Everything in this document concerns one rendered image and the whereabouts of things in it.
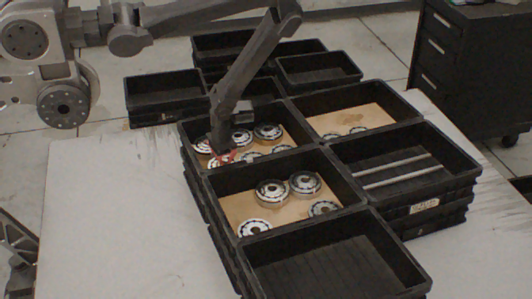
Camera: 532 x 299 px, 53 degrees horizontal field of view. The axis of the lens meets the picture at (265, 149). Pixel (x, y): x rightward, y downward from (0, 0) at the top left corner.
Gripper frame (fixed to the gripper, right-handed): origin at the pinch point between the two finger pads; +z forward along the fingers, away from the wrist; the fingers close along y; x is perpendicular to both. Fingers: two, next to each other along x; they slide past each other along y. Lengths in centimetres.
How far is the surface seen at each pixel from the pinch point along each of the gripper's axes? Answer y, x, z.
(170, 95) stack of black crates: 111, -18, 37
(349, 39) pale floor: 207, -202, 82
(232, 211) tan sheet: -16.3, 4.3, 5.9
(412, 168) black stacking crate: -25, -57, 5
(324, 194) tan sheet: -22.8, -24.2, 5.6
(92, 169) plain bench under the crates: 40, 35, 18
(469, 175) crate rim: -44, -60, -4
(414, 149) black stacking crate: -17, -64, 5
